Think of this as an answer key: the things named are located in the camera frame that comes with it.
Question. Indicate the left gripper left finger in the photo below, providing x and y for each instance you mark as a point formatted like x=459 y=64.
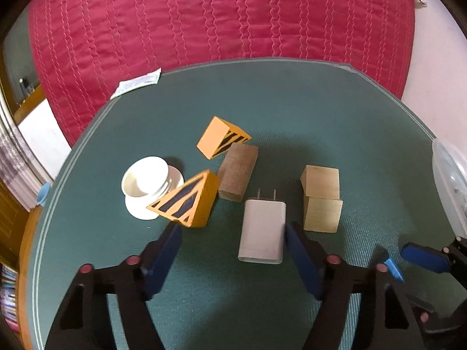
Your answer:
x=83 y=319

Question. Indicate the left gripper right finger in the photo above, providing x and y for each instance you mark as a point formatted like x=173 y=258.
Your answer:
x=385 y=317

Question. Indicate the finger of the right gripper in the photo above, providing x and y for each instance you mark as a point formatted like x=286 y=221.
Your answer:
x=426 y=257
x=382 y=256

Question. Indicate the tan wooden wedge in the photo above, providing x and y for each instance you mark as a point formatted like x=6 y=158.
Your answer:
x=321 y=215

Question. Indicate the white phone charger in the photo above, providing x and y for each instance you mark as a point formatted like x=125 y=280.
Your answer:
x=262 y=233

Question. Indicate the beige wooden wedge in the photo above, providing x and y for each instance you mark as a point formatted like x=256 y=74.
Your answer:
x=320 y=182

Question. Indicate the brown wooden block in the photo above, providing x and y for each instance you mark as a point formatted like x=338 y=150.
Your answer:
x=236 y=171

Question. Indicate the orange striped wedge front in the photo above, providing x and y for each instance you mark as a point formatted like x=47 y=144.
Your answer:
x=191 y=203

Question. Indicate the clear plastic bowl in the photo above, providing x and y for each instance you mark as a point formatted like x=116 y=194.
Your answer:
x=449 y=170

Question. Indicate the blue waste bin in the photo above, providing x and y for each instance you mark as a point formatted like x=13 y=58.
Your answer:
x=43 y=194

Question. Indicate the white patterned curtain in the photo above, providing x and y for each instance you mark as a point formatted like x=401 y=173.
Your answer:
x=21 y=172

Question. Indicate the wooden window sill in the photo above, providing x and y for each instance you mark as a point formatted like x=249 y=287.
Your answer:
x=19 y=110

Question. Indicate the white paper sheet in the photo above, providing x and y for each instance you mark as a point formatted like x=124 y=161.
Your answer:
x=126 y=86

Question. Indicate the red quilted blanket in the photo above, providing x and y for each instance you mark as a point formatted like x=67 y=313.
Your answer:
x=82 y=49

